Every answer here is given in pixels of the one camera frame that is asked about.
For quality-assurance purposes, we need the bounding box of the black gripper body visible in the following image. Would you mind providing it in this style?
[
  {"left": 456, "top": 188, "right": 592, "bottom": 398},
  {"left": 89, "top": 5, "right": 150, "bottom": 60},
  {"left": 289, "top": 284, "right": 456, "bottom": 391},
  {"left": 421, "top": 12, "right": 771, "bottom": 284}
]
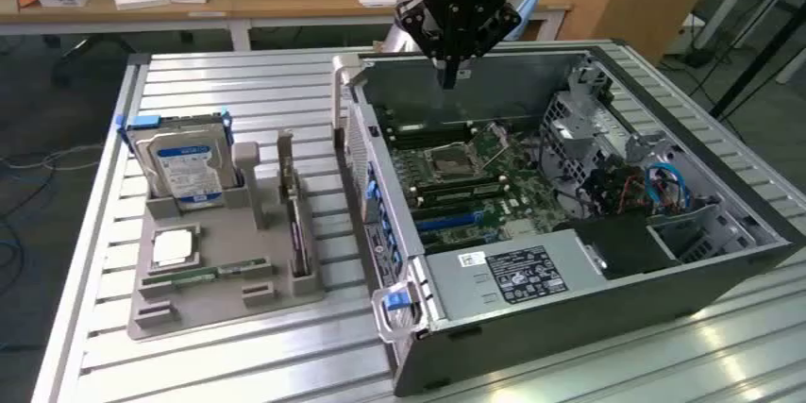
[{"left": 421, "top": 0, "right": 518, "bottom": 61}]

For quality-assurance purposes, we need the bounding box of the green graphics card black fan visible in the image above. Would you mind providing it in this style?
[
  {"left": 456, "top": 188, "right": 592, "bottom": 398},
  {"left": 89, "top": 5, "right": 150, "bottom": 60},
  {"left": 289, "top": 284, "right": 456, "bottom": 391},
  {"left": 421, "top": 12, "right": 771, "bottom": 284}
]
[{"left": 276, "top": 128, "right": 316, "bottom": 277}]

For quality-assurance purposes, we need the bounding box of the open metal socket cover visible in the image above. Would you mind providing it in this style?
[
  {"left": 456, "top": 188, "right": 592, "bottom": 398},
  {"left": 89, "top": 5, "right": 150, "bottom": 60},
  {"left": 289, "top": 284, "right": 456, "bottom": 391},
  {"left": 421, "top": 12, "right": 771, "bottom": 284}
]
[{"left": 469, "top": 122, "right": 528, "bottom": 173}]

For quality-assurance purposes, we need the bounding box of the metal drive cage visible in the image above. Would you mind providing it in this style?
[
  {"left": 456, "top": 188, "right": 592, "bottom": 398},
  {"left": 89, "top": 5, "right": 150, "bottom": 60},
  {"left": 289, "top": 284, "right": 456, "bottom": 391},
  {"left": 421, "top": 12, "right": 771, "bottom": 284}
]
[{"left": 541, "top": 56, "right": 632, "bottom": 187}]

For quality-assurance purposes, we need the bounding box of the white floor cabinet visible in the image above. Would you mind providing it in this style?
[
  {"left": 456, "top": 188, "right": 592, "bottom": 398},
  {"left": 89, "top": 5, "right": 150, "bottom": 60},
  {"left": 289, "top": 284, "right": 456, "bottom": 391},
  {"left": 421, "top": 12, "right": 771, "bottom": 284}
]
[{"left": 665, "top": 13, "right": 707, "bottom": 59}]

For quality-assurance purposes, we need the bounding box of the CPU socket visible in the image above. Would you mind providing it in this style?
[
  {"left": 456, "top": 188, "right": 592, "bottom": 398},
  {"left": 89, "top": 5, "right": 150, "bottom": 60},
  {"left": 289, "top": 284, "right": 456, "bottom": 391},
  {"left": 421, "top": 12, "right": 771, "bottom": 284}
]
[{"left": 425, "top": 143, "right": 490, "bottom": 185}]

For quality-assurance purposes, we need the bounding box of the installed green RAM stick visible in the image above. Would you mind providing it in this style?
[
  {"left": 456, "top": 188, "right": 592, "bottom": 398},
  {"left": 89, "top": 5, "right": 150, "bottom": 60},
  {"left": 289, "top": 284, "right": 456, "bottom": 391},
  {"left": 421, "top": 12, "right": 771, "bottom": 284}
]
[{"left": 413, "top": 178, "right": 510, "bottom": 209}]

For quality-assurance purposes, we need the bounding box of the black tripod stand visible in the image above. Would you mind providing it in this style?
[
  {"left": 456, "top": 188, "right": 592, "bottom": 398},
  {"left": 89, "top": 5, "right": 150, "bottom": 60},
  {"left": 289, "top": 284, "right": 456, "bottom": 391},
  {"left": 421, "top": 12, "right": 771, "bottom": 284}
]
[{"left": 711, "top": 0, "right": 806, "bottom": 120}]

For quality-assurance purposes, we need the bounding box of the green motherboard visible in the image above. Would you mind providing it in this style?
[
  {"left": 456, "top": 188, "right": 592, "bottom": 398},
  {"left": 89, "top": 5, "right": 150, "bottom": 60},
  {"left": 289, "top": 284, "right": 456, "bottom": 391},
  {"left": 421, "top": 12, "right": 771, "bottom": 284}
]
[{"left": 377, "top": 108, "right": 569, "bottom": 253}]

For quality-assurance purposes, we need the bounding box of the hard disk in blue caddy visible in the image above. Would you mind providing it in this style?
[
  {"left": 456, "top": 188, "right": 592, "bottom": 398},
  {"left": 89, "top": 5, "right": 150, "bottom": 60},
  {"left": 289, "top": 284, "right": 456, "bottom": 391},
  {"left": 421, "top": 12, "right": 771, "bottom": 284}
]
[{"left": 117, "top": 109, "right": 240, "bottom": 211}]

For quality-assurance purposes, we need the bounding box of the wooden desk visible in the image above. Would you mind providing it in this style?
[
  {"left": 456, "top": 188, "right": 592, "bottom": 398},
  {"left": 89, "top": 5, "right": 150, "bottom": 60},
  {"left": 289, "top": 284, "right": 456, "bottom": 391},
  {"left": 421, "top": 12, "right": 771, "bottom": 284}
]
[{"left": 0, "top": 0, "right": 576, "bottom": 53}]

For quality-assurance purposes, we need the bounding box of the black office chair base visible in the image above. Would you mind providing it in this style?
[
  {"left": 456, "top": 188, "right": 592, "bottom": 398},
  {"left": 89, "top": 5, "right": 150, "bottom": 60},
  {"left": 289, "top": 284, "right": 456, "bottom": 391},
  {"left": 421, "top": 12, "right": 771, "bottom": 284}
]
[{"left": 47, "top": 34, "right": 138, "bottom": 88}]

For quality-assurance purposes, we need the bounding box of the grey metal disk bay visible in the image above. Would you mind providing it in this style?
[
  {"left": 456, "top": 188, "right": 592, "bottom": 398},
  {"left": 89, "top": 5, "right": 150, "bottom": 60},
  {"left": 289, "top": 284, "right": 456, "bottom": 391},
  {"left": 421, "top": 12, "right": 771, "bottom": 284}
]
[{"left": 648, "top": 202, "right": 757, "bottom": 265}]

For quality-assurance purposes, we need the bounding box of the grey power supply unit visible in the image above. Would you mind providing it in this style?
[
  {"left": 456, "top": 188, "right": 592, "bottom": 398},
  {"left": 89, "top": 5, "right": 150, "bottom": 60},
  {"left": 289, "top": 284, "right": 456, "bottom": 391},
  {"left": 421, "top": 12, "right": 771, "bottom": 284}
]
[{"left": 420, "top": 227, "right": 610, "bottom": 324}]

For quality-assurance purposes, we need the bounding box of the silver CPU chip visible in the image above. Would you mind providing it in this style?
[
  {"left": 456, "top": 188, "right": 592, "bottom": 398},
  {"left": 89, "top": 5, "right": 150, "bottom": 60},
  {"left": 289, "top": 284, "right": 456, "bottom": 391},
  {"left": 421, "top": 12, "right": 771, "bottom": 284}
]
[{"left": 153, "top": 231, "right": 194, "bottom": 268}]

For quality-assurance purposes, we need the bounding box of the black open PC case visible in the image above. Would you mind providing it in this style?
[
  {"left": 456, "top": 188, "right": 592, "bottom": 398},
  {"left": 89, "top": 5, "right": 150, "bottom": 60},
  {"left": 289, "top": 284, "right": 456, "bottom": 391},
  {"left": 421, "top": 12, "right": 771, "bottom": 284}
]
[{"left": 332, "top": 39, "right": 796, "bottom": 398}]

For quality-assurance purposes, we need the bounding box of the grey plastic parts rack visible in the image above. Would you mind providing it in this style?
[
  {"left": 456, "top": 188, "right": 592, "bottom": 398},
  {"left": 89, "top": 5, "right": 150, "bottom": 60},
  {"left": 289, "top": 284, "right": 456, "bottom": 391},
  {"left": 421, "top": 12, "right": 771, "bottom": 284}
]
[{"left": 127, "top": 141, "right": 329, "bottom": 342}]

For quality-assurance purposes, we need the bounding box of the black wire bundle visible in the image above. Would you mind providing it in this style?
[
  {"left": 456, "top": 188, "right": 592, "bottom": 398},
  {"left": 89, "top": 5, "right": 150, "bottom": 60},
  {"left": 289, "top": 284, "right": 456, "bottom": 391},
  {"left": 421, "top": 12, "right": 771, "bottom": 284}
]
[{"left": 576, "top": 164, "right": 651, "bottom": 218}]

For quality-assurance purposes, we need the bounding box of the thin red wire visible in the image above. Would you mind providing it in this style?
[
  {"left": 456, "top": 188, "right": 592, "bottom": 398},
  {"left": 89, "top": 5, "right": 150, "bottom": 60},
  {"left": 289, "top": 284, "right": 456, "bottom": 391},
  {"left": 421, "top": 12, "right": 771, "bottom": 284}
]
[{"left": 616, "top": 176, "right": 633, "bottom": 214}]

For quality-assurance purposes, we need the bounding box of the blue wire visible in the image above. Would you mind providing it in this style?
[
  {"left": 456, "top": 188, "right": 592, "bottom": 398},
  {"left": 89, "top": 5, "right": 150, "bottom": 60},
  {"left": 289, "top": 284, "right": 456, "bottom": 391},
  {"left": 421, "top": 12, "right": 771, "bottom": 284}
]
[{"left": 645, "top": 161, "right": 695, "bottom": 215}]

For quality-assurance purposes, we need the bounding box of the white floor cable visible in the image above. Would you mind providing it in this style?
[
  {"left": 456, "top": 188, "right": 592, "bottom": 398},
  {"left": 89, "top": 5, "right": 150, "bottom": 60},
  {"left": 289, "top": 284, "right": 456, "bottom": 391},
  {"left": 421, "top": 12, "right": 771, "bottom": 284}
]
[{"left": 0, "top": 141, "right": 102, "bottom": 171}]

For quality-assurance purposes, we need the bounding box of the blue floor cable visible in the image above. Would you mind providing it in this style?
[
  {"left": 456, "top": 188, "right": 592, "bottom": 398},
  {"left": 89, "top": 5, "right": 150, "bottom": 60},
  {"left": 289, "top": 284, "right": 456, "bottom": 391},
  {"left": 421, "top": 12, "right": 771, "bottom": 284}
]
[{"left": 0, "top": 161, "right": 53, "bottom": 352}]

